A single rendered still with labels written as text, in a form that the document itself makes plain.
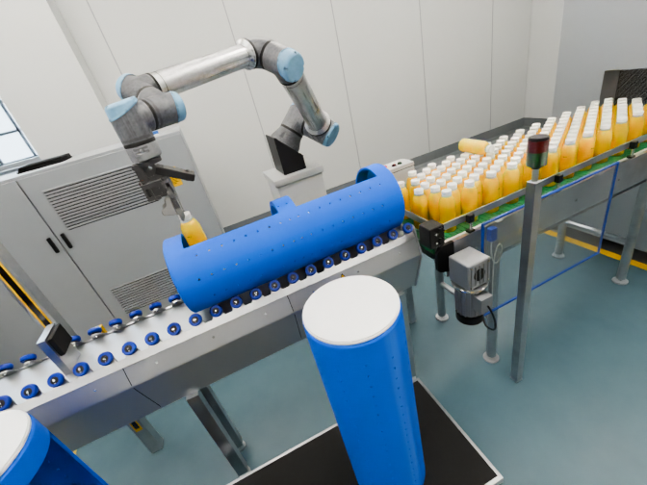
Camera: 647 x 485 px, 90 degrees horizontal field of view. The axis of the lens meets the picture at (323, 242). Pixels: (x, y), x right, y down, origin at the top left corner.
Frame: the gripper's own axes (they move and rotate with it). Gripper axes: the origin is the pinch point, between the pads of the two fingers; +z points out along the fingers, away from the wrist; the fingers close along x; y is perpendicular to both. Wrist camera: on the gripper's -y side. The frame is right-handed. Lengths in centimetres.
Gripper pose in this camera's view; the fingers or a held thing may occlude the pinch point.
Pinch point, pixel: (184, 215)
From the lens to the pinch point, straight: 118.8
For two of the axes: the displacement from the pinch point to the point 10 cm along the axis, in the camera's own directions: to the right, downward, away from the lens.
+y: -9.0, 3.8, -2.3
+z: 2.3, 8.4, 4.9
